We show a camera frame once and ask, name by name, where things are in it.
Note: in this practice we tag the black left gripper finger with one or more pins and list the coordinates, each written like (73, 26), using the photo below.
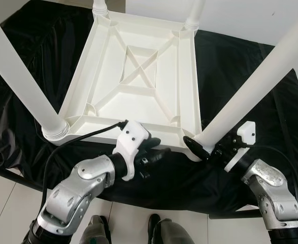
(151, 143)
(158, 155)

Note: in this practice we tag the grey robot foot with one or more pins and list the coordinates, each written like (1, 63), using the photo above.
(171, 234)
(95, 231)

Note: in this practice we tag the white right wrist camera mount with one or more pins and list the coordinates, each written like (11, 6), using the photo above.
(245, 134)

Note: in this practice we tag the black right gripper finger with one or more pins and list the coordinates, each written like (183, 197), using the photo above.
(197, 147)
(234, 139)

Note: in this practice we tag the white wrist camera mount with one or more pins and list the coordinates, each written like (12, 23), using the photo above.
(245, 134)
(131, 140)

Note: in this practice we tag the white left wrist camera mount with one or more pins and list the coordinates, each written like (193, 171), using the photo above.
(131, 140)

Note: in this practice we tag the grey right robot foot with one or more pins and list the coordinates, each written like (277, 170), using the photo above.
(171, 234)

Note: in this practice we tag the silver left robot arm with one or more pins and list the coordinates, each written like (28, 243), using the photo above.
(72, 190)

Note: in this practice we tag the white plastic children table top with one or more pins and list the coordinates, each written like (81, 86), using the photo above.
(138, 51)

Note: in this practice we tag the grey left robot foot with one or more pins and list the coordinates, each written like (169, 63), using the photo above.
(95, 231)

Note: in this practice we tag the white plastic table leg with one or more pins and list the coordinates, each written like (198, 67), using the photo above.
(194, 12)
(260, 86)
(100, 6)
(17, 76)

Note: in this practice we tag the black table cloth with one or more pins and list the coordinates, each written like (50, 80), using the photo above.
(230, 61)

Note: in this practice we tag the black metal table bar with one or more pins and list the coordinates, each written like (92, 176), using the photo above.
(11, 178)
(235, 214)

